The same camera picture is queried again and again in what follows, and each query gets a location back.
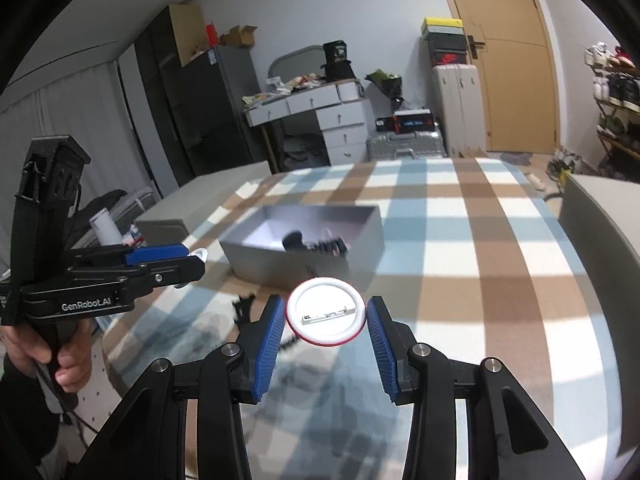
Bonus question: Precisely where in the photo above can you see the small white pin badge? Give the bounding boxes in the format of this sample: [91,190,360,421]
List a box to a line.
[175,248,208,289]

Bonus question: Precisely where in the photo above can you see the black hair claw clip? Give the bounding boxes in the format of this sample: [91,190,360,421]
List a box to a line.
[232,294,256,330]

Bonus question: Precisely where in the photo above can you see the large white red-rimmed badge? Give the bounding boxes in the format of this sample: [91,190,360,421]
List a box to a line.
[285,278,366,347]

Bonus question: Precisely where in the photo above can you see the black bead necklace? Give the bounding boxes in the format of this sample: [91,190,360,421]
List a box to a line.
[282,228,350,259]

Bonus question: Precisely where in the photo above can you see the person's left hand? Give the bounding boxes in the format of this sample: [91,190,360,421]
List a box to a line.
[1,318,92,393]

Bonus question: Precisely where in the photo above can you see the white bottle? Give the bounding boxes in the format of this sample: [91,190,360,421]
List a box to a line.
[89,208,122,246]

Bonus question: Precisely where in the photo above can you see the grey bed footboard left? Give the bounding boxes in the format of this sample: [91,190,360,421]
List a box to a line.
[134,162,271,246]

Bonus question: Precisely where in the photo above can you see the silver cardboard box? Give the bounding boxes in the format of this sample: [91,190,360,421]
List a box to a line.
[219,205,384,292]

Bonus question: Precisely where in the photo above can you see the black refrigerator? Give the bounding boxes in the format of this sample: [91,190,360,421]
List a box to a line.
[134,44,274,181]

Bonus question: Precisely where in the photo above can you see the white curtain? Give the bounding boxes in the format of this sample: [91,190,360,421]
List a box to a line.
[0,62,155,270]

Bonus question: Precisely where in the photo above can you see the cardboard boxes on fridge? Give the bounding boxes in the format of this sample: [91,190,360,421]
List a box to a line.
[167,4,257,67]

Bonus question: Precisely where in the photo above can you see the silver flat suitcase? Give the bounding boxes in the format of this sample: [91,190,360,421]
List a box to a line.
[367,131,447,160]

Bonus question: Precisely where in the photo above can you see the white drawer desk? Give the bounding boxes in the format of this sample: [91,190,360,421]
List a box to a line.
[244,79,374,166]

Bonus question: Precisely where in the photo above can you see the black red box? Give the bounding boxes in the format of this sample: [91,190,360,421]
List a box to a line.
[375,108,435,134]

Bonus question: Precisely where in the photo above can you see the black hat box stack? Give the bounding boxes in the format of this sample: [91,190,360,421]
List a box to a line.
[321,40,355,82]

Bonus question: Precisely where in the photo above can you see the black flower bouquet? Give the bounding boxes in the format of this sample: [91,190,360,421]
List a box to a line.
[366,70,402,100]

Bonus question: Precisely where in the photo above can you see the beige upright suitcase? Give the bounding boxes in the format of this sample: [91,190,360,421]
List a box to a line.
[433,64,487,157]

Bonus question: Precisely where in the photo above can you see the yellow-lid shoebox stack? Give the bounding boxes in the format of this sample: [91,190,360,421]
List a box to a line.
[421,16,468,66]

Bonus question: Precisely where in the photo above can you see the wooden door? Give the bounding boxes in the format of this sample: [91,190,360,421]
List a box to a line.
[451,0,559,154]

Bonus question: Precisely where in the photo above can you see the shoe rack with sneakers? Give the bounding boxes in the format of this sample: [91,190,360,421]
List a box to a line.
[584,41,639,182]

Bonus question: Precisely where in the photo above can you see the grey bed frame right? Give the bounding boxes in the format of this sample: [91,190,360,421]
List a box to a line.
[560,174,639,453]

